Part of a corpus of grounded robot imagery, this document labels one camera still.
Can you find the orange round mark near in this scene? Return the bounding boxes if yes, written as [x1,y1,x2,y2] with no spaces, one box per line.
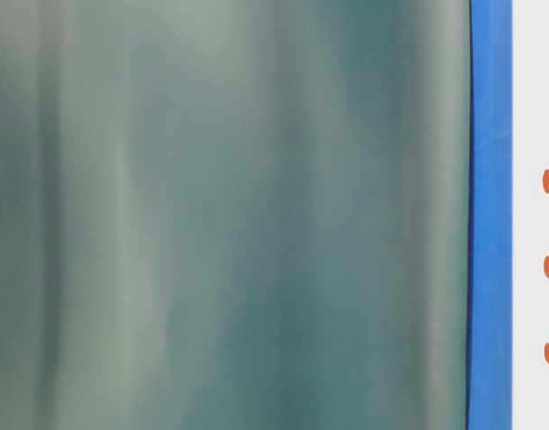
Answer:
[542,168,549,194]

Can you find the orange round mark middle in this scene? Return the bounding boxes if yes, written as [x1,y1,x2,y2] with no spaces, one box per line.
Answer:
[543,255,549,279]

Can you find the green backdrop curtain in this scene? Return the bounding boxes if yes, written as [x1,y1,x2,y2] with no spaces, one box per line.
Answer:
[0,1,470,429]

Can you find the blue table cloth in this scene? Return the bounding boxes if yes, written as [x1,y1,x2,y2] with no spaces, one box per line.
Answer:
[468,1,512,429]

